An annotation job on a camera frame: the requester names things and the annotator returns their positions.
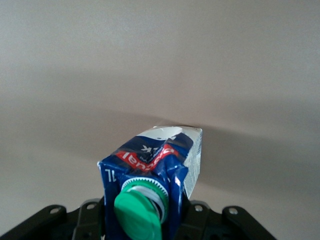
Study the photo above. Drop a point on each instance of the blue milk carton green cap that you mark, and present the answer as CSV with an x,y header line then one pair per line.
x,y
150,175

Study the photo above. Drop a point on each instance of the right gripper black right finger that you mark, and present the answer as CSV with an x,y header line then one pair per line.
x,y
225,225

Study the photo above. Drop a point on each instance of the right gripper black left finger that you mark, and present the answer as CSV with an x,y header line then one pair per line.
x,y
50,222

